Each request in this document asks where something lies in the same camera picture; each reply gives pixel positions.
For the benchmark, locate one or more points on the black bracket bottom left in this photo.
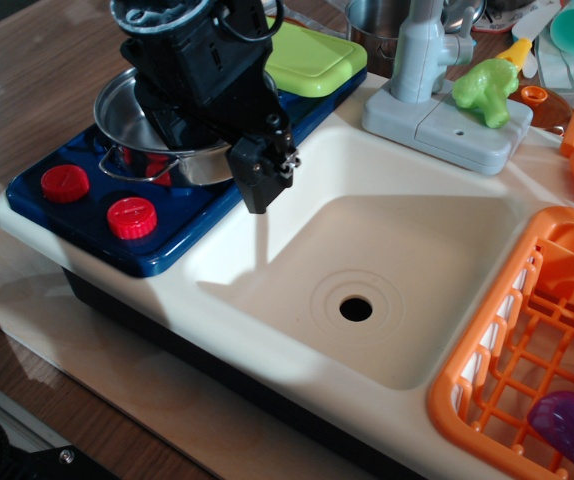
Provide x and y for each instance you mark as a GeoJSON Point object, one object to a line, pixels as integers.
{"type": "Point", "coordinates": [55, 463]}

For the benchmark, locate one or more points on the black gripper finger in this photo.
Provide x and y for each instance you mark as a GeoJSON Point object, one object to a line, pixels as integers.
{"type": "Point", "coordinates": [262, 169]}
{"type": "Point", "coordinates": [181, 113]}

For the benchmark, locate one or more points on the steel pot behind faucet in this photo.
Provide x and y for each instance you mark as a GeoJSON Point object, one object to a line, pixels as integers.
{"type": "Point", "coordinates": [375, 24]}

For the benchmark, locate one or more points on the green toy broccoli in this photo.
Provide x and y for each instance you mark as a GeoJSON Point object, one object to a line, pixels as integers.
{"type": "Point", "coordinates": [486, 87]}

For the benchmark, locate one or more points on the orange dish rack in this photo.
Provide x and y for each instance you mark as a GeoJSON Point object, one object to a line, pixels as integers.
{"type": "Point", "coordinates": [518, 347]}

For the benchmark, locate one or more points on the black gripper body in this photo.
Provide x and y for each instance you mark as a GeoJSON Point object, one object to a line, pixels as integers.
{"type": "Point", "coordinates": [223, 50]}

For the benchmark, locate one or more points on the right red stove knob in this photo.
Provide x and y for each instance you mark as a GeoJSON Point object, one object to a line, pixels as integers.
{"type": "Point", "coordinates": [132, 218]}

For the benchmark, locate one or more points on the blue toy stove top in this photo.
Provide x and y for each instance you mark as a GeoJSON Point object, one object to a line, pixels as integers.
{"type": "Point", "coordinates": [185, 215]}

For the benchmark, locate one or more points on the red stove knob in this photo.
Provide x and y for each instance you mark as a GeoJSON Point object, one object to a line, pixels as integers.
{"type": "Point", "coordinates": [64, 184]}
{"type": "Point", "coordinates": [132, 218]}

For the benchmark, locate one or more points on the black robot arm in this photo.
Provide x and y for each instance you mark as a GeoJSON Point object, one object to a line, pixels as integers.
{"type": "Point", "coordinates": [201, 78]}

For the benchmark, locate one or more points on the cream toy sink unit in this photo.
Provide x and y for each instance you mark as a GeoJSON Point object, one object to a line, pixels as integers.
{"type": "Point", "coordinates": [340, 305]}

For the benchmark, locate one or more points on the left red stove knob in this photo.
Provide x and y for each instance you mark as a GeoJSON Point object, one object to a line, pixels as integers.
{"type": "Point", "coordinates": [64, 184]}

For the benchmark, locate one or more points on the grey toy faucet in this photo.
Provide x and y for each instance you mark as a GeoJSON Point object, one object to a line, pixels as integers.
{"type": "Point", "coordinates": [415, 107]}

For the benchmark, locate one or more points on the orange pot lid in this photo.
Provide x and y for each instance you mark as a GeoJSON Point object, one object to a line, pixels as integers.
{"type": "Point", "coordinates": [550, 111]}

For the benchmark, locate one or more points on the yellow handled toy utensil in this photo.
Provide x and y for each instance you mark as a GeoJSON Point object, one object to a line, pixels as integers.
{"type": "Point", "coordinates": [518, 54]}

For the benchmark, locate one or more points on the green plastic cutting board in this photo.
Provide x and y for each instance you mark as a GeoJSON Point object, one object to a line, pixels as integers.
{"type": "Point", "coordinates": [312, 64]}

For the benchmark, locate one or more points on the stainless steel pan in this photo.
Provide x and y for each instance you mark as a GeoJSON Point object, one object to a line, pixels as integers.
{"type": "Point", "coordinates": [137, 148]}

